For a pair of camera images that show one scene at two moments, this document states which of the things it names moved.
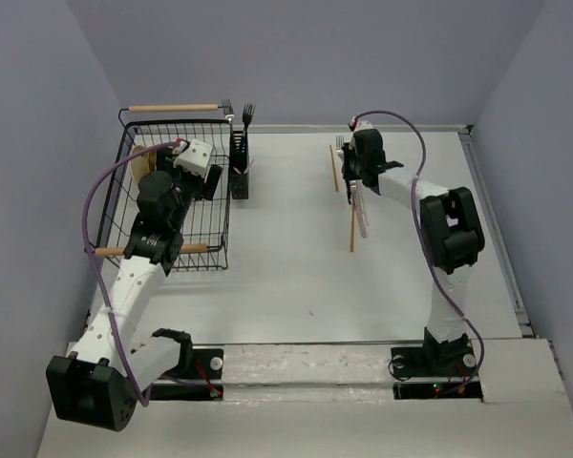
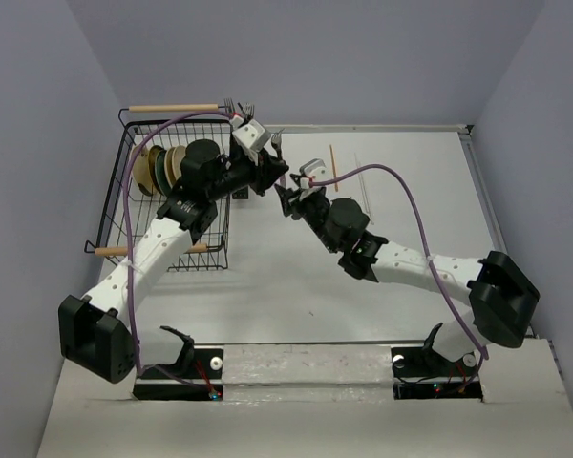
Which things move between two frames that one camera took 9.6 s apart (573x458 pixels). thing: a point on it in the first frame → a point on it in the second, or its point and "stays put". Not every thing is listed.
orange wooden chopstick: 333,168 stays put
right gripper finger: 349,166 → 286,195
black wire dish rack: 206,243 stays put
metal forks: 247,116 stays put
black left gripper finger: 212,180 → 269,170
